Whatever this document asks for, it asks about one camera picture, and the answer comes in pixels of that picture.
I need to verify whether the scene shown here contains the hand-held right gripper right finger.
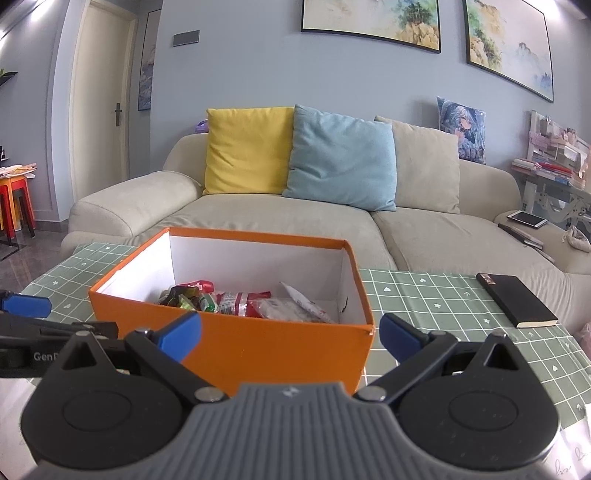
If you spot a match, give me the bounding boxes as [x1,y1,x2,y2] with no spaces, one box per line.
[355,313,536,402]

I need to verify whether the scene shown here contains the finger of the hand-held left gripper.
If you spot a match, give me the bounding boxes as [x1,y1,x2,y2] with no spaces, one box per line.
[0,290,52,319]
[0,315,119,344]

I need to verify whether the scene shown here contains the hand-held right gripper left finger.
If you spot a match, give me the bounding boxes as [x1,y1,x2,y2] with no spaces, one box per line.
[48,310,229,402]

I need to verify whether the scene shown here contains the dark green snack packet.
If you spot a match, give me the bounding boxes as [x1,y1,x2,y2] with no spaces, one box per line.
[159,285,192,308]

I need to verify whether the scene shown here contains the long red snack packet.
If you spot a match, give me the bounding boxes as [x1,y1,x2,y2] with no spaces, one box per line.
[215,290,273,318]

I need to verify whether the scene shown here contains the orange cardboard box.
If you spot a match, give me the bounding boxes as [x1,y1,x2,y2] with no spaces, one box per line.
[88,226,376,397]

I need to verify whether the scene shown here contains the orange plastic stool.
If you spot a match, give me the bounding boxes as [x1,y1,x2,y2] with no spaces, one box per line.
[0,185,23,234]

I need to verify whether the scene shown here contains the red orange stools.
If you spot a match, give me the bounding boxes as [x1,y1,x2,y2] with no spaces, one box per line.
[0,176,37,239]

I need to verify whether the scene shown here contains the black notebook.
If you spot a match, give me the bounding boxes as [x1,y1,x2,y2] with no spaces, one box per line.
[475,272,559,329]

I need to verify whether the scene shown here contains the pale cloth pile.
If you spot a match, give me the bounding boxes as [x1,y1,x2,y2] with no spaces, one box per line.
[0,161,38,180]

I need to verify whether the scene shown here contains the beige sofa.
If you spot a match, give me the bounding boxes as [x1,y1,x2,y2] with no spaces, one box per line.
[60,115,591,333]

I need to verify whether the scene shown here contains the beige cushion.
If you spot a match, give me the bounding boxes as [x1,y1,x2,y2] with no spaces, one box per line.
[374,115,461,215]

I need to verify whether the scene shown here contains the white smartphone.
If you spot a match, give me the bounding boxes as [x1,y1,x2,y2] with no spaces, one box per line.
[506,210,549,230]

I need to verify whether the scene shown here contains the light blue cushion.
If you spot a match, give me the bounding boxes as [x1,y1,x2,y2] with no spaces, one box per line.
[281,104,398,212]

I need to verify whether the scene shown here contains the pink cloth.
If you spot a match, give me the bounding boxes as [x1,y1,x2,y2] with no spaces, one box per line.
[575,322,591,363]

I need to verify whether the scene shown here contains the yellow cushion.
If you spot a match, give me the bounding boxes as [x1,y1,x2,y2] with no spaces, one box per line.
[202,107,296,196]

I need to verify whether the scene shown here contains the white desk rack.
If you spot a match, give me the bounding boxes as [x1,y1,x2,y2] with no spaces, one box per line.
[510,110,591,232]

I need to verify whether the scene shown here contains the small beige pouch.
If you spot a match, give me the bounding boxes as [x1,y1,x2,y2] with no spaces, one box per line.
[562,225,591,253]

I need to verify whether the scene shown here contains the white paper with drawing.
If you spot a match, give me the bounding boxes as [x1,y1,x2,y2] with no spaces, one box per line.
[549,415,591,476]

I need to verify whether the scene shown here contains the printed figure cushion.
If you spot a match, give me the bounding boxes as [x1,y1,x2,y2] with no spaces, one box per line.
[436,96,487,165]

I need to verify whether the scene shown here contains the white door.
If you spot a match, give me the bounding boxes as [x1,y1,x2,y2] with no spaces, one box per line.
[69,0,139,204]

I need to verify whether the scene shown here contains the stack of books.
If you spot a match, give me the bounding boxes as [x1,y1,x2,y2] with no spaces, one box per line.
[510,138,589,185]

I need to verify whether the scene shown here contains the large framed landscape painting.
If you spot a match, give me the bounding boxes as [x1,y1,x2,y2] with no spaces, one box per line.
[463,0,555,103]

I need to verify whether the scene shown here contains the framed tree landscape painting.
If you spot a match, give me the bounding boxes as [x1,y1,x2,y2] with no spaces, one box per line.
[301,0,441,54]

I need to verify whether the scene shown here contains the blue wall poster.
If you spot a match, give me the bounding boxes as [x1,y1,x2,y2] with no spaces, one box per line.
[137,9,162,112]

